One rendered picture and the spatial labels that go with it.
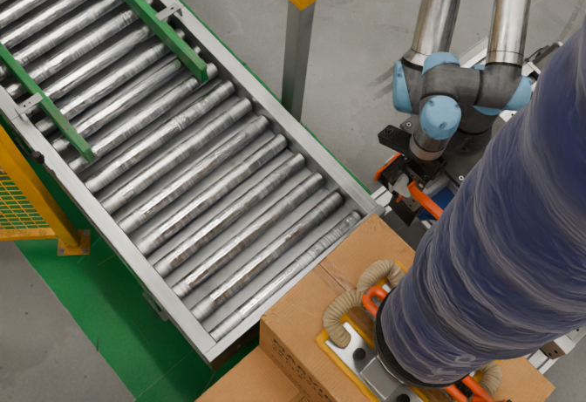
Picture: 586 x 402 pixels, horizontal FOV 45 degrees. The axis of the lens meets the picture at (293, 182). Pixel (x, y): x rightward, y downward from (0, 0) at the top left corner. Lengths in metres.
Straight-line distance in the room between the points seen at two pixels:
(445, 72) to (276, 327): 0.71
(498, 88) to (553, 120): 0.89
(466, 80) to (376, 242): 0.52
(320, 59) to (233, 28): 0.41
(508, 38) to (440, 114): 0.23
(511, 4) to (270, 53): 1.76
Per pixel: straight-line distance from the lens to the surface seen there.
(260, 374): 2.11
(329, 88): 3.07
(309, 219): 2.22
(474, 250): 0.85
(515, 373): 1.81
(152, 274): 2.14
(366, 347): 1.71
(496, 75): 1.51
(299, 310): 1.73
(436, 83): 1.47
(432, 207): 1.71
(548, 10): 3.56
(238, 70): 2.40
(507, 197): 0.73
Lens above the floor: 2.63
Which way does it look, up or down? 67 degrees down
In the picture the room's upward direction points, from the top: 7 degrees clockwise
